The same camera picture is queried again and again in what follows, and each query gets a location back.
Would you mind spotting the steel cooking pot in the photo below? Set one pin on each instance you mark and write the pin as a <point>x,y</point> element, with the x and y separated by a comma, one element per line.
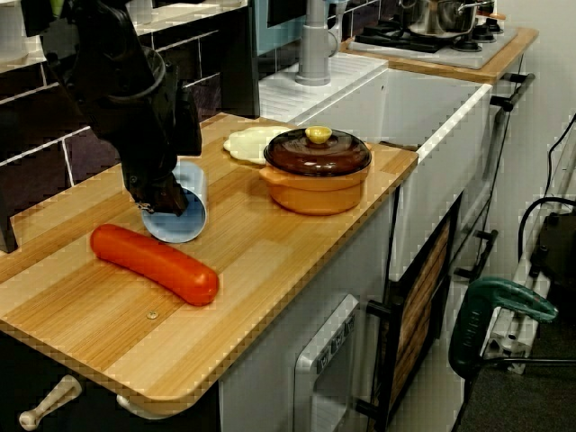
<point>436,18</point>

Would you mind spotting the white toy oven door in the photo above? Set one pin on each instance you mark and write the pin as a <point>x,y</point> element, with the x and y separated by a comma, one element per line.
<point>333,396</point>

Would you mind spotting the white toy kitchen cabinet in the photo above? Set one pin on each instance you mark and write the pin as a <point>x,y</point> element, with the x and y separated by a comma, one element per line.
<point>270,342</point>

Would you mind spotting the teal box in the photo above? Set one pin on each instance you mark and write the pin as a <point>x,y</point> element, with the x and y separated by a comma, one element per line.
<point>274,40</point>

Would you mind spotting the wooden crate with black frame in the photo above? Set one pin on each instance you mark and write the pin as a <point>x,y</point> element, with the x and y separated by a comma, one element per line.
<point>418,288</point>

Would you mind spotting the white canister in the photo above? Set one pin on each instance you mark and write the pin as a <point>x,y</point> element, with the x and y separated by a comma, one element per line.
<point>11,31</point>

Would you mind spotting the orange toy pot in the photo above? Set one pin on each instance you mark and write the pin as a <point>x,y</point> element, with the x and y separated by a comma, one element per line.
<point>315,195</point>

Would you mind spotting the black device box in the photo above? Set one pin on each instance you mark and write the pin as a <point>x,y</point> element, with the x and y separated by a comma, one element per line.
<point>555,243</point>

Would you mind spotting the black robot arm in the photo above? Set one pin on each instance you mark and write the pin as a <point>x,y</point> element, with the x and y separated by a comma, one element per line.
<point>103,31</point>

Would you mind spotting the black burner grate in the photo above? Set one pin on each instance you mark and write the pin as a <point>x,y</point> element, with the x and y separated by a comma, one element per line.
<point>391,38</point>

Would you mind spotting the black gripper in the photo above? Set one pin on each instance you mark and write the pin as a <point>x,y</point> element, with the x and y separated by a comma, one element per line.
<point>148,130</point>

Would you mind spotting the black stand foot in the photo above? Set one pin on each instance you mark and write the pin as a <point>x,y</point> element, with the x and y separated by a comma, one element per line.
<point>6,225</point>

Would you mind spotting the red toy sausage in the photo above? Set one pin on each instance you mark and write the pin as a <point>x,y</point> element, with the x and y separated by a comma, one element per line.
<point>153,263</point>

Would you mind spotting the light blue plastic cup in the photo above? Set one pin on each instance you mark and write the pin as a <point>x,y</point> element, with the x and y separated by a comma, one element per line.
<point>198,198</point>

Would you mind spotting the grey toy faucet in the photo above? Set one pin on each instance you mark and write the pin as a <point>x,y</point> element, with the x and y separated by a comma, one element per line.
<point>312,54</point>

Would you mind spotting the grey toy hob plate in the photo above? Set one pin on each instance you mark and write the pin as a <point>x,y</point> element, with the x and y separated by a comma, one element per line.
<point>468,58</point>

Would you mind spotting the thin black rod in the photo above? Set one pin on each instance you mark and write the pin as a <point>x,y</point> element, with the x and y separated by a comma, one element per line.
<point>531,361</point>

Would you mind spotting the brown lid with yellow knob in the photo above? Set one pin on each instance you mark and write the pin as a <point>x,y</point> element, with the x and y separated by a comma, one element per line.
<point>315,155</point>

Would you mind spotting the cream flower-shaped plate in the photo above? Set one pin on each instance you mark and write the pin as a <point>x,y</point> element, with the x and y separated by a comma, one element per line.
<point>245,144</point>

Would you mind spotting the aluminium frame rail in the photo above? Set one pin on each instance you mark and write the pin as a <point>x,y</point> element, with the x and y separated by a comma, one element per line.
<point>508,337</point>

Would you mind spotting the black upright panel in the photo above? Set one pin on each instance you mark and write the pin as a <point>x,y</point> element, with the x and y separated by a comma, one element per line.
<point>238,67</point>

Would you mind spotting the white toy sink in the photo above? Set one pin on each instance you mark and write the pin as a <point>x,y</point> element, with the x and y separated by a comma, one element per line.
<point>405,112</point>

